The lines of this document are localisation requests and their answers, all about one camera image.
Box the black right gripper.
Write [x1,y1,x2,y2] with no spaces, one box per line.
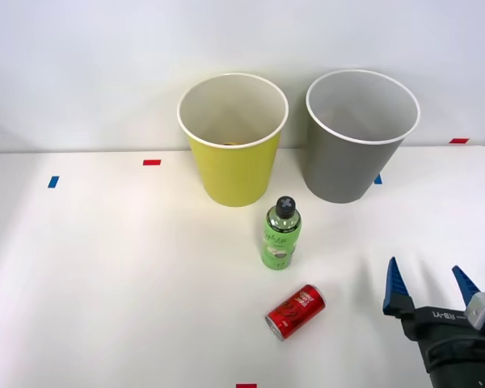
[382,255,485,375]

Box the red drink can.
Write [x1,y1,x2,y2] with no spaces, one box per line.
[264,283,327,342]

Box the grey plastic bin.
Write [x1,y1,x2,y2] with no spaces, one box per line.
[305,69,422,205]

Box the green label plastic bottle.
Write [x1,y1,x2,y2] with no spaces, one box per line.
[260,195,302,272]

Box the yellow-green plastic bin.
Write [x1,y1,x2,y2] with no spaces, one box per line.
[176,72,290,208]

